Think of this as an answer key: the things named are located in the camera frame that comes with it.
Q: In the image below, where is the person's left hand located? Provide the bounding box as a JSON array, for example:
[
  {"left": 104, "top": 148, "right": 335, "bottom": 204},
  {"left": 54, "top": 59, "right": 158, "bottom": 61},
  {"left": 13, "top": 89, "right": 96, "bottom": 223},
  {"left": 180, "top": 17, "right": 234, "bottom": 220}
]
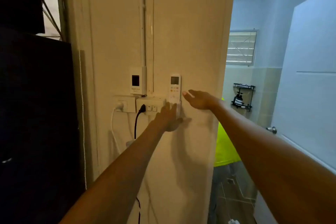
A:
[{"left": 148, "top": 102, "right": 184, "bottom": 134}]

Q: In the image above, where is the person's right hand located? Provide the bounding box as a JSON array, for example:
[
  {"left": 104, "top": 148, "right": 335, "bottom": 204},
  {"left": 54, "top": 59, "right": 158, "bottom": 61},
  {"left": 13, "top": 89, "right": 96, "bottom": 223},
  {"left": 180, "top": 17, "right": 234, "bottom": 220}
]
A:
[{"left": 182, "top": 89, "right": 220, "bottom": 112}]

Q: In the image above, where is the white remote control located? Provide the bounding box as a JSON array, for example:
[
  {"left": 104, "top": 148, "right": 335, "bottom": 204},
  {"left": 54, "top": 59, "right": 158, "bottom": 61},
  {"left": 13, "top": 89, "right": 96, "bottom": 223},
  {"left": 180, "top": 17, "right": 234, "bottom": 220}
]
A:
[{"left": 169, "top": 73, "right": 182, "bottom": 105}]

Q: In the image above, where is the person's left forearm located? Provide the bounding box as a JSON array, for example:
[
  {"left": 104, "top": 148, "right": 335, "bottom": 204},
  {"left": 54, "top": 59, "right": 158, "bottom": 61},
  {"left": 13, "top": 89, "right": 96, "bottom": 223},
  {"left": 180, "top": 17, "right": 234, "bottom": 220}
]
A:
[{"left": 59, "top": 122, "right": 165, "bottom": 224}]

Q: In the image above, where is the person's right forearm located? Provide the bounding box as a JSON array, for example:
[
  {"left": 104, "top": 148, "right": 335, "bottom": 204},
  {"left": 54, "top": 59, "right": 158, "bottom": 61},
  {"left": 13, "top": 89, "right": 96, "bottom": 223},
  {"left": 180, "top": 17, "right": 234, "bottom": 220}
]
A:
[{"left": 210, "top": 98, "right": 336, "bottom": 224}]

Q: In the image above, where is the white breaker box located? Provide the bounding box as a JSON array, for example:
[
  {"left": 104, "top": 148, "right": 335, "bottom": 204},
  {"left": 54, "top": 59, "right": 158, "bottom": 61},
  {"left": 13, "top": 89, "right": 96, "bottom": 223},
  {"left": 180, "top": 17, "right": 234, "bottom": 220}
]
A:
[{"left": 129, "top": 66, "right": 147, "bottom": 96}]

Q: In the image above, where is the louvre window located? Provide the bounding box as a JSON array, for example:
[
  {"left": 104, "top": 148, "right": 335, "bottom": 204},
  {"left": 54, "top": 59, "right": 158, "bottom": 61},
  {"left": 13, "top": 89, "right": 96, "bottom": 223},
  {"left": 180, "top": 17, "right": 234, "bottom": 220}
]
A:
[{"left": 226, "top": 30, "right": 258, "bottom": 66}]

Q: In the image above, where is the white conduit pipe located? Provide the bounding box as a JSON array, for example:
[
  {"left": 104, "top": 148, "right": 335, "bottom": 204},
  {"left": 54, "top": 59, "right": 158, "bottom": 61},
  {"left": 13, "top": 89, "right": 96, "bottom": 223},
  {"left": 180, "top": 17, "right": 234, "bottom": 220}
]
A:
[{"left": 140, "top": 0, "right": 147, "bottom": 68}]

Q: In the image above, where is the white door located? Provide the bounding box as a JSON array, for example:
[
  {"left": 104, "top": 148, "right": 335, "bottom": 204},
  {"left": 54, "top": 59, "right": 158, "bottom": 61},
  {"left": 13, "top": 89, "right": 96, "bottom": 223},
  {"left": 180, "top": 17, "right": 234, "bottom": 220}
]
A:
[{"left": 253, "top": 0, "right": 336, "bottom": 224}]

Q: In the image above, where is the grey refrigerator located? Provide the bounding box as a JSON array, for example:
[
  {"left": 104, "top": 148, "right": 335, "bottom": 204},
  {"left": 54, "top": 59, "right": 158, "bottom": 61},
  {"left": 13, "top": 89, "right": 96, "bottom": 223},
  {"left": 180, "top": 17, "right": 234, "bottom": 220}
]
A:
[{"left": 0, "top": 28, "right": 82, "bottom": 224}]

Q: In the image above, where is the metal window grille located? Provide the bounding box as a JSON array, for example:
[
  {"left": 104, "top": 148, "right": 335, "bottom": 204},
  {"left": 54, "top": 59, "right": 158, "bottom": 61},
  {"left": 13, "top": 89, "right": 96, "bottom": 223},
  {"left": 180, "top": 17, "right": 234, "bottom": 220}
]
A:
[{"left": 38, "top": 0, "right": 63, "bottom": 41}]

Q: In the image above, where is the white switch socket box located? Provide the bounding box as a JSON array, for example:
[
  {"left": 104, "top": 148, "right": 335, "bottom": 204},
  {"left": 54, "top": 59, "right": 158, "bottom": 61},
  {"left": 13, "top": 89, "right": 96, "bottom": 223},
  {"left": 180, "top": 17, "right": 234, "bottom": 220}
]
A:
[{"left": 136, "top": 97, "right": 166, "bottom": 116}]

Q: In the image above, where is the black plug with cable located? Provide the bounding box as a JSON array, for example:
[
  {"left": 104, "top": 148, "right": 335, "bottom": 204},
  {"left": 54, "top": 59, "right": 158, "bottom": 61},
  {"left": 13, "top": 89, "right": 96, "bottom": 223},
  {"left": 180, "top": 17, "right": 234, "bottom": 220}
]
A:
[{"left": 134, "top": 104, "right": 146, "bottom": 224}]

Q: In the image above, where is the white wall socket box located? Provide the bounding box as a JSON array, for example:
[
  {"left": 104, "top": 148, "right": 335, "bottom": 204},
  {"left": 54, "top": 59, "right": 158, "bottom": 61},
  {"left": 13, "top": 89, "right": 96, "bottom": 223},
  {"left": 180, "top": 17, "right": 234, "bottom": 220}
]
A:
[{"left": 111, "top": 96, "right": 138, "bottom": 113}]

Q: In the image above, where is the black wire wall rack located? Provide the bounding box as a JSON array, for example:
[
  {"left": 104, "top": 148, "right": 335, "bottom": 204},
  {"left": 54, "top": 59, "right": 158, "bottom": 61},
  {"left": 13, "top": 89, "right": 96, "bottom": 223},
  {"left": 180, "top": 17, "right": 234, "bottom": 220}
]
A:
[{"left": 231, "top": 83, "right": 256, "bottom": 112}]

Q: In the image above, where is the white plug with cable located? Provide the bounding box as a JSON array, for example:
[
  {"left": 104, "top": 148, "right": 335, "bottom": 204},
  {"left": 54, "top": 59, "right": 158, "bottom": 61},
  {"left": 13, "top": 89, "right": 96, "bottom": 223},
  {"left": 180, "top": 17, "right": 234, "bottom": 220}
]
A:
[{"left": 111, "top": 101, "right": 124, "bottom": 153}]

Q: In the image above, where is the white cable trunking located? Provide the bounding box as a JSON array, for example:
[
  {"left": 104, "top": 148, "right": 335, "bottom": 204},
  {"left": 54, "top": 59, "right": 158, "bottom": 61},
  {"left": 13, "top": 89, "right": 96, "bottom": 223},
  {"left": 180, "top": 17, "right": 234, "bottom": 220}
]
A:
[{"left": 146, "top": 0, "right": 155, "bottom": 95}]

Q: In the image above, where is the white bead chain cord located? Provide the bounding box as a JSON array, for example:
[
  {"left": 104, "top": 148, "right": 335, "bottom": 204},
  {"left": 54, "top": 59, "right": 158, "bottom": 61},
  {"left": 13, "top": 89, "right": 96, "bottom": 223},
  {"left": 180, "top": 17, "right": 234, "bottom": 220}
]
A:
[{"left": 78, "top": 50, "right": 88, "bottom": 190}]

